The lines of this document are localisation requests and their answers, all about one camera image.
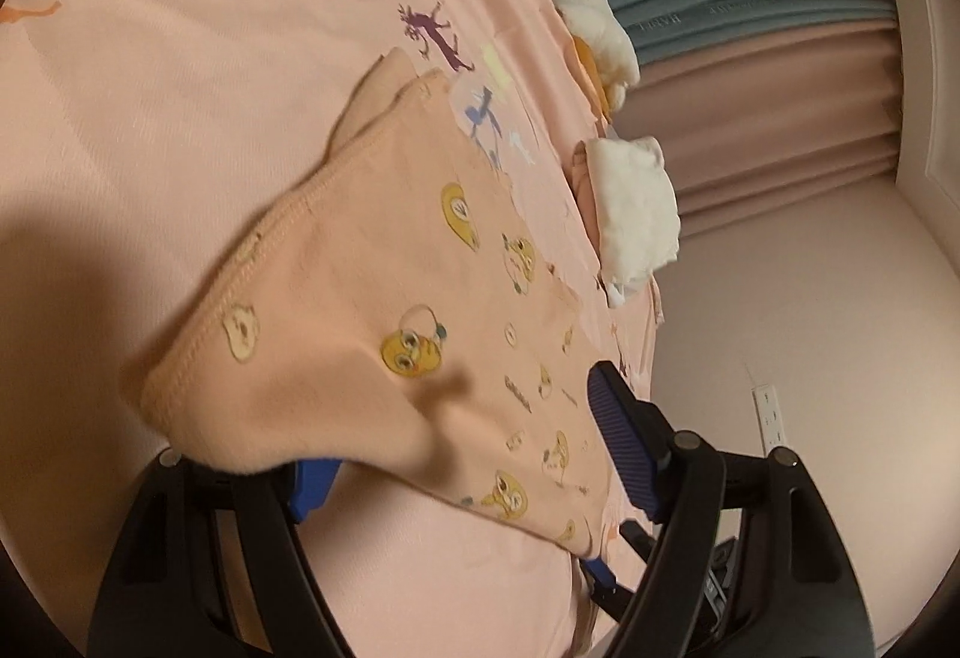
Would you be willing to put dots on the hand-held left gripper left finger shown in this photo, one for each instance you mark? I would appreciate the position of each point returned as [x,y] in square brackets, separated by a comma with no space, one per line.
[315,487]

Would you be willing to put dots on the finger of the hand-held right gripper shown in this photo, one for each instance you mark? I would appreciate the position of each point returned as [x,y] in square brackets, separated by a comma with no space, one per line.
[601,572]

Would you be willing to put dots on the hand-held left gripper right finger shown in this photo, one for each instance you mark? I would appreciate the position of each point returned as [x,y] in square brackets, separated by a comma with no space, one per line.
[619,433]

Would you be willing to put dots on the peach cartoon print garment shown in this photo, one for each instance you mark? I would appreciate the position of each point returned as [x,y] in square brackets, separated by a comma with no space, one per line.
[337,253]

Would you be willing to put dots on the white folded cloth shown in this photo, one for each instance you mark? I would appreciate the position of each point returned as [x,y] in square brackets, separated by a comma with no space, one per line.
[637,215]

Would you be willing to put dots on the pink curtain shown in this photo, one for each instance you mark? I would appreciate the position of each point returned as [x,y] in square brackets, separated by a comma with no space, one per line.
[750,118]

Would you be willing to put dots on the white and orange plush toy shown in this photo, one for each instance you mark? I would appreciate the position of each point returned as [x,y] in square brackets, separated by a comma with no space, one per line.
[592,13]

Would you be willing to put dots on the pink printed bed sheet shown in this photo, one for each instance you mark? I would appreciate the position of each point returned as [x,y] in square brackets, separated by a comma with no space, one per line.
[187,28]

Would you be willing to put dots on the white wall socket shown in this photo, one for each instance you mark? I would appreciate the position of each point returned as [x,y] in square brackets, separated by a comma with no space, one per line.
[771,418]

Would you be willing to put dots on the white door frame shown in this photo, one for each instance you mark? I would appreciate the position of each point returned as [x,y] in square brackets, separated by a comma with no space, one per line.
[930,66]

